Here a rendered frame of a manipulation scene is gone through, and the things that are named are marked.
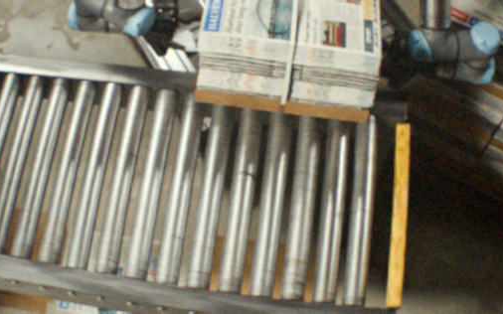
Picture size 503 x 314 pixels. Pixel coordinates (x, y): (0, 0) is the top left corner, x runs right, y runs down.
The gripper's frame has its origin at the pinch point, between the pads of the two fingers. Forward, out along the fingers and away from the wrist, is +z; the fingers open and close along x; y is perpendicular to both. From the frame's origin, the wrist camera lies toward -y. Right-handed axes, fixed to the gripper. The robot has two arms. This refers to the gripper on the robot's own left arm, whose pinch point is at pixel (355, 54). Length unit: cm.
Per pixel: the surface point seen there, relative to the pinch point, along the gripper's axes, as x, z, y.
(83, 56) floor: -51, 87, -71
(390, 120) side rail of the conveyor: 17.6, -8.8, -1.9
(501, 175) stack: -8, -58, -52
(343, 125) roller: 21.7, 2.4, -1.0
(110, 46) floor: -56, 78, -70
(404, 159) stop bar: 29.4, -11.5, 0.0
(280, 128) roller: 24.5, 16.2, -1.3
